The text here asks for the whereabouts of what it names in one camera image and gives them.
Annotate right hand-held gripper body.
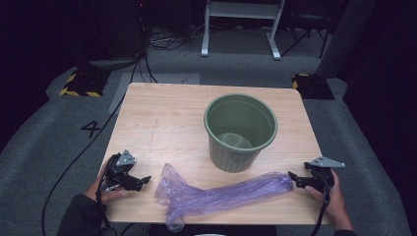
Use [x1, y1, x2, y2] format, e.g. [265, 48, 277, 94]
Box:
[303, 156, 346, 194]

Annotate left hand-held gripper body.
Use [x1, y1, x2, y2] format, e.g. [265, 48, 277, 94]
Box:
[101, 149, 143, 192]

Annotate purple plastic bag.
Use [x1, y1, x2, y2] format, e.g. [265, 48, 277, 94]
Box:
[153, 162, 295, 233]

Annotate green plastic bin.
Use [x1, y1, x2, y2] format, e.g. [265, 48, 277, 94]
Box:
[203, 92, 279, 174]

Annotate person's right hand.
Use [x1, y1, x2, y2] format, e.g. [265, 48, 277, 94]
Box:
[304, 169, 348, 219]

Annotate person's left hand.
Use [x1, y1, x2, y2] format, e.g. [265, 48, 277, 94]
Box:
[84, 161, 130, 207]

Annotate grey column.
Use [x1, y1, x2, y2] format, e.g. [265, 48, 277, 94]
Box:
[315, 0, 379, 80]

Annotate black folding stand legs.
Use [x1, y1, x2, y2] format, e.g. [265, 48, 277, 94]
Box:
[280, 6, 331, 60]

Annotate right hand-held gripper cable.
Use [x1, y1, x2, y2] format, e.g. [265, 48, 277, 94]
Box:
[309, 170, 332, 236]

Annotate hand-held gripper cable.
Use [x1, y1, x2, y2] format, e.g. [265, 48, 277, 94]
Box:
[95, 153, 116, 236]
[309, 170, 332, 236]

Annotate left hand-held gripper cable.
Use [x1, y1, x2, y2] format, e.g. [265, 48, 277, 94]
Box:
[95, 153, 116, 236]

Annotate long black floor cable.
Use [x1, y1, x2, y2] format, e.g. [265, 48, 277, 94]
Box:
[40, 52, 149, 236]

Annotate black yellow striped base plate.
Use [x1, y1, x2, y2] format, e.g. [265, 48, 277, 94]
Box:
[59, 68, 112, 98]
[291, 73, 336, 101]

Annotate tangle of floor cables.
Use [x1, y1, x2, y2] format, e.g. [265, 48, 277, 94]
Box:
[147, 23, 206, 52]

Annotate white metal stand frame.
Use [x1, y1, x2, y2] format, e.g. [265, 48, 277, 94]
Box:
[200, 0, 286, 62]

